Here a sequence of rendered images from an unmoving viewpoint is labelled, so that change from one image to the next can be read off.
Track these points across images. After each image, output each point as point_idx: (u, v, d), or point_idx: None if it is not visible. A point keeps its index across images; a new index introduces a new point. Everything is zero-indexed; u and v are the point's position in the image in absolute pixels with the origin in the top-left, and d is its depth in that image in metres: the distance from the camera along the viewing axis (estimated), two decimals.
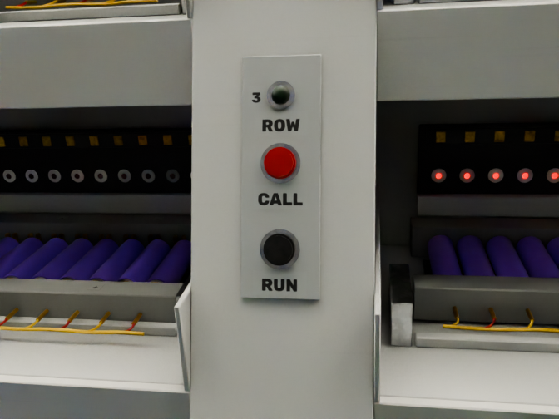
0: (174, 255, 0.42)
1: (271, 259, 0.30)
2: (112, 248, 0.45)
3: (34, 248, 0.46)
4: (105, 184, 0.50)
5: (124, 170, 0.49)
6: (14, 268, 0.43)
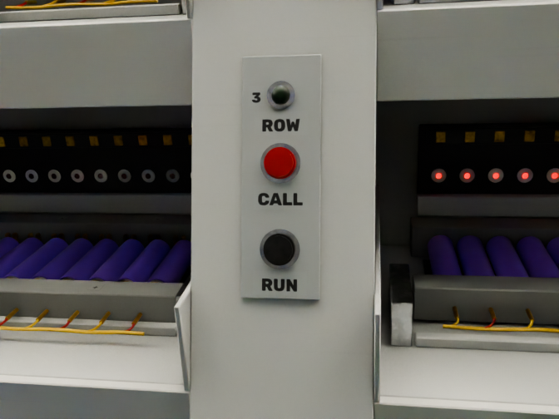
0: (174, 255, 0.42)
1: (271, 259, 0.30)
2: (112, 248, 0.45)
3: (34, 248, 0.46)
4: (105, 184, 0.50)
5: (124, 170, 0.49)
6: (14, 268, 0.43)
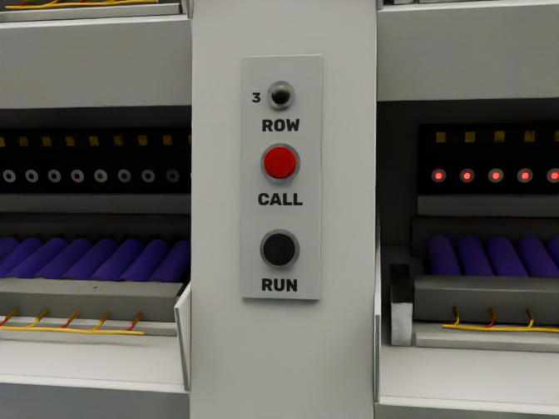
0: (174, 255, 0.42)
1: (271, 259, 0.30)
2: (112, 248, 0.45)
3: (34, 248, 0.46)
4: (105, 184, 0.50)
5: (124, 170, 0.49)
6: (14, 268, 0.43)
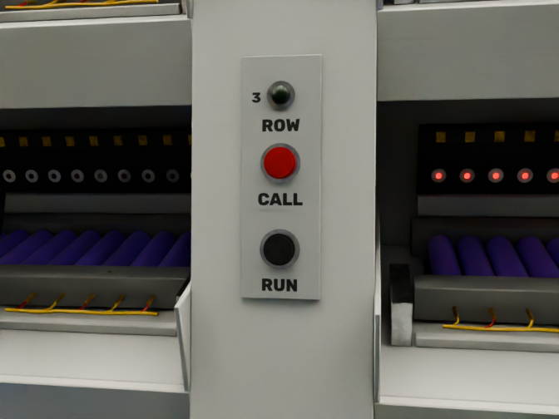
0: (180, 246, 0.44)
1: (271, 259, 0.30)
2: (120, 239, 0.46)
3: (45, 239, 0.47)
4: (105, 184, 0.50)
5: (124, 170, 0.49)
6: (26, 258, 0.44)
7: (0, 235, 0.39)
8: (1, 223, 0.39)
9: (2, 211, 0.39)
